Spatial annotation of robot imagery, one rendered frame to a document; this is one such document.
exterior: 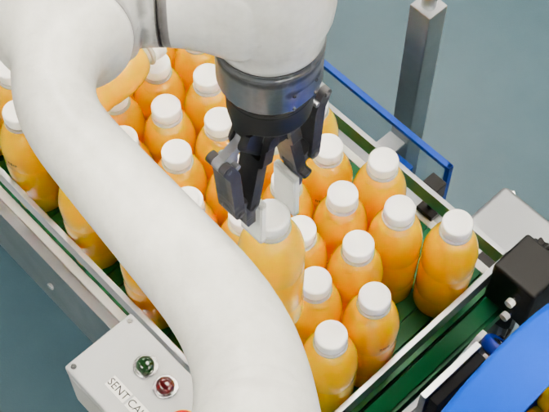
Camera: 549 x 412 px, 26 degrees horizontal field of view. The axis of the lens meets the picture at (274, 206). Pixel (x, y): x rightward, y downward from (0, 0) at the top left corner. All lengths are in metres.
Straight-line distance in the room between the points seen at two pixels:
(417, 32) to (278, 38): 0.84
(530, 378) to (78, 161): 0.65
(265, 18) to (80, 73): 0.14
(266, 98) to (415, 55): 0.81
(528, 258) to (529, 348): 0.33
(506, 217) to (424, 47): 0.28
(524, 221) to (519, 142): 1.14
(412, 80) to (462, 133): 1.12
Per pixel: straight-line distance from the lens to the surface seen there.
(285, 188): 1.16
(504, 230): 1.77
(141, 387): 1.38
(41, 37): 0.82
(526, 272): 1.58
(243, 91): 0.94
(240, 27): 0.86
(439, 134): 2.89
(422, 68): 1.75
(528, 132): 2.93
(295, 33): 0.87
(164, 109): 1.56
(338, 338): 1.39
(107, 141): 0.74
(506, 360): 1.26
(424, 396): 1.43
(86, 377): 1.39
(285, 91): 0.94
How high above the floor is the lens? 2.37
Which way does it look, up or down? 59 degrees down
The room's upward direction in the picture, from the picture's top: straight up
